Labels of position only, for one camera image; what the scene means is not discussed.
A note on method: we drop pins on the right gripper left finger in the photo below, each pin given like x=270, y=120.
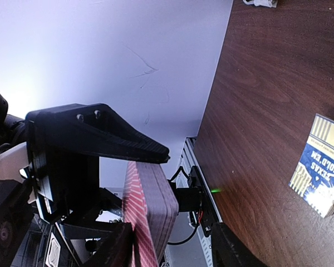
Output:
x=114, y=249

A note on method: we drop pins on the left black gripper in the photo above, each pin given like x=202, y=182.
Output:
x=64, y=144

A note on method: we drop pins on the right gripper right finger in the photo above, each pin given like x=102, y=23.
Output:
x=228, y=250

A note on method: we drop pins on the red playing card deck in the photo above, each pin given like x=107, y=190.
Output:
x=150, y=206

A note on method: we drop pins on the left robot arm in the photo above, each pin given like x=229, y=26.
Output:
x=51, y=157

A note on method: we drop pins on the gold striped card box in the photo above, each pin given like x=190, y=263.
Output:
x=313, y=178

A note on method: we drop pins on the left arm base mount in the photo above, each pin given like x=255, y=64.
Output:
x=193, y=197

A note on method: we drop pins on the front aluminium rail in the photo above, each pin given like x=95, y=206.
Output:
x=198, y=250

